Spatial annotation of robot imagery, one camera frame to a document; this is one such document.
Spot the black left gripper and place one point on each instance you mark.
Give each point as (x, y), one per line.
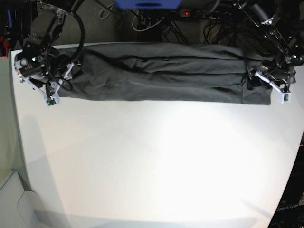
(273, 71)

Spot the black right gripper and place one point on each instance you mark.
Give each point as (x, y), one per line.
(58, 67)

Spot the dark grey t-shirt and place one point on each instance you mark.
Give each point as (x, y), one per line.
(167, 72)

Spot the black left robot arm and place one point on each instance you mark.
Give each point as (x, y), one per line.
(280, 23)

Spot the red clamp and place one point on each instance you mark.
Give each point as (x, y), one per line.
(4, 47)

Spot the black equipment rack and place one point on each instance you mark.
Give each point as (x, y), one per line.
(16, 17)

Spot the black power strip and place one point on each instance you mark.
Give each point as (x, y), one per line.
(201, 14)

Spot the white camera bracket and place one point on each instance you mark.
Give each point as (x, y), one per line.
(284, 95)
(50, 95)

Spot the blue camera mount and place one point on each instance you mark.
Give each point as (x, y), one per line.
(148, 4)

